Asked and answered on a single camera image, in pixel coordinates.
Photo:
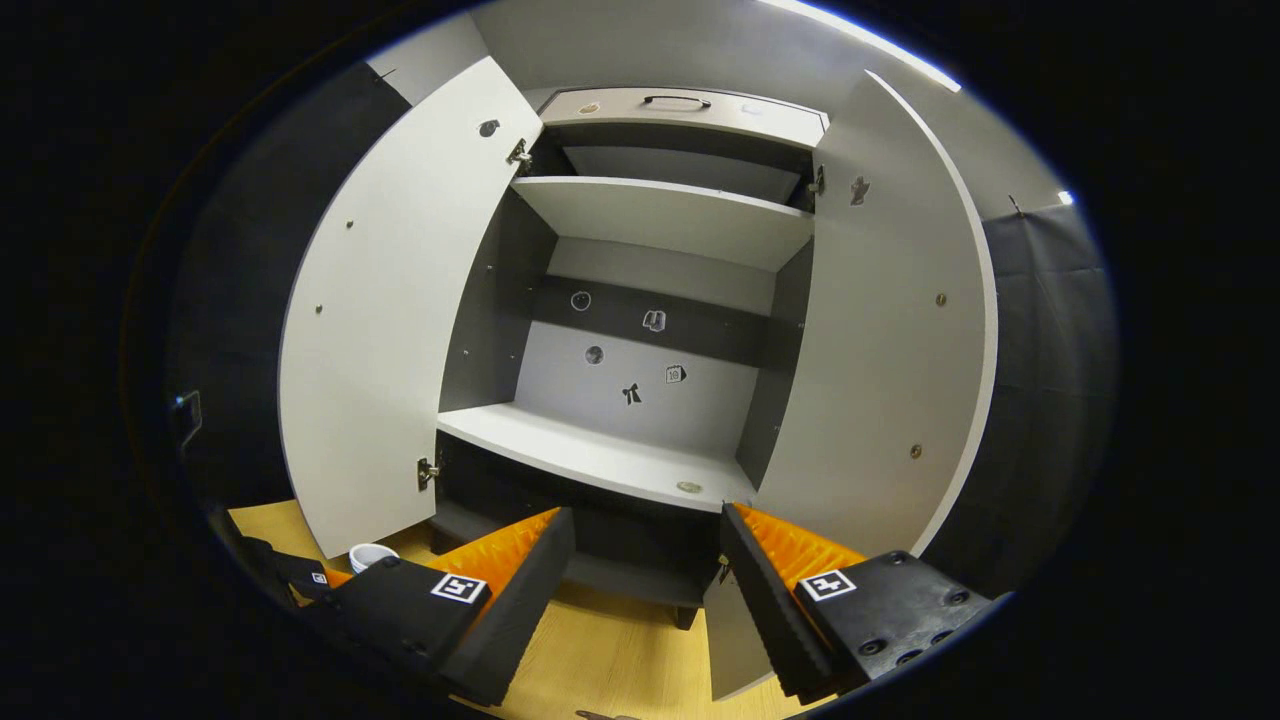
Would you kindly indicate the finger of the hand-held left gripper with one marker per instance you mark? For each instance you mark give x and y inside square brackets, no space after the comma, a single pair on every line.
[305,580]

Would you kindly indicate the white cabinet drawer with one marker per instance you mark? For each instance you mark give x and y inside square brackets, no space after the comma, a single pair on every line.
[700,125]

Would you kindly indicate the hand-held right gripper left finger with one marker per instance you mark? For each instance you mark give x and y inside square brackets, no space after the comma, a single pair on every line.
[530,600]

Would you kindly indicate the black backdrop cloth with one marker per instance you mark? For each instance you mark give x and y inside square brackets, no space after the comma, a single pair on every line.
[1050,400]
[250,300]

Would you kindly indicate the white cabinet shelf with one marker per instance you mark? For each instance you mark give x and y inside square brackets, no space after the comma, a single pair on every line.
[600,455]
[680,220]

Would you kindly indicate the white cabinet door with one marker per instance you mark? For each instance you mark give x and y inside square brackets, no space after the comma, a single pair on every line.
[880,350]
[400,300]

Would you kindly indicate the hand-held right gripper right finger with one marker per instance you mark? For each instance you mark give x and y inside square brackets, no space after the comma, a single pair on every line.
[765,600]

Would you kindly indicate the white cabinet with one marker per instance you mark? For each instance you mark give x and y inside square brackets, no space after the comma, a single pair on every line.
[650,265]

